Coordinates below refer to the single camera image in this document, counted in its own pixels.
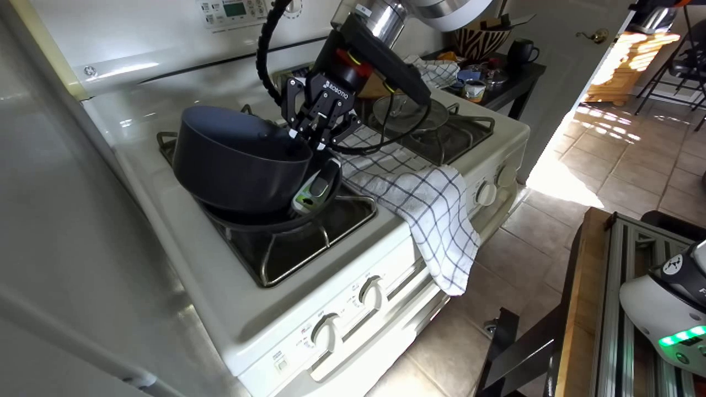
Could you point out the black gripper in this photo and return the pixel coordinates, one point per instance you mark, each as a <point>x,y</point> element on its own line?
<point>333,89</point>

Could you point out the dark blue cooking pot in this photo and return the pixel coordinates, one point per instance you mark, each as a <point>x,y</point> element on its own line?
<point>233,167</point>

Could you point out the green white dish brush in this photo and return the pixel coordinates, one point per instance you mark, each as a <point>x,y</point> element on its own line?
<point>311,193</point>

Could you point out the white crumpled bag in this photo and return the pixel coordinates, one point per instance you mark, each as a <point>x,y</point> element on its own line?
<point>442,73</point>

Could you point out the black burner grate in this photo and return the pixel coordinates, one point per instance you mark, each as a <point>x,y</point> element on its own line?
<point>460,144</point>
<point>293,255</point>

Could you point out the white blue checkered dish towel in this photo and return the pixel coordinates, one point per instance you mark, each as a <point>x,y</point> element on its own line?
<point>433,220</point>

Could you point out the small white jar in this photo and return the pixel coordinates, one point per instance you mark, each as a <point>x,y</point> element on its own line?
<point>474,91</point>

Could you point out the zebra patterned bowl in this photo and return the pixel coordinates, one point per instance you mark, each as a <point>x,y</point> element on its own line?
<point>481,45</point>

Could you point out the white stove knob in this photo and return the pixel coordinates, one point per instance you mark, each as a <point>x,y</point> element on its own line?
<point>486,193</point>
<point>325,328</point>
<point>506,174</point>
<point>368,290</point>

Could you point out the white gas stove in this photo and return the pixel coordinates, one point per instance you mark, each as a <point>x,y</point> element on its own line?
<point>145,35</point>

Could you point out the dark side table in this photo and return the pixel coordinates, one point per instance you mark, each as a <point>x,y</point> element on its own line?
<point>515,83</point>

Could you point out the black mug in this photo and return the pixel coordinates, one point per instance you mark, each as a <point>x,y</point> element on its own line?
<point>521,55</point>

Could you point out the white door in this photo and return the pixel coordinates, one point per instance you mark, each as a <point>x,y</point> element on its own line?
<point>558,89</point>

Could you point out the white refrigerator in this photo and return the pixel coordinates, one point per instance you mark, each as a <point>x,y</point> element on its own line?
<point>57,220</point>

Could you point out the brass door knob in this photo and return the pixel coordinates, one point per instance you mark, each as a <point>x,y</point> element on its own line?
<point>591,35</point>

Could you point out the wooden board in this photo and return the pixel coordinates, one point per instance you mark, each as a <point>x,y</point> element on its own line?
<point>580,309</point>

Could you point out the black metal chair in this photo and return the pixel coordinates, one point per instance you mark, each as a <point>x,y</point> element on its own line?
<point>685,66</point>

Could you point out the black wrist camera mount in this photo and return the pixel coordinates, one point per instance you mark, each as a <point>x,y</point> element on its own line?
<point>381,62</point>

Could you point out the aluminium profile frame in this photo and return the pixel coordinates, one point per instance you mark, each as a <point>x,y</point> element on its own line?
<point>613,309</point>

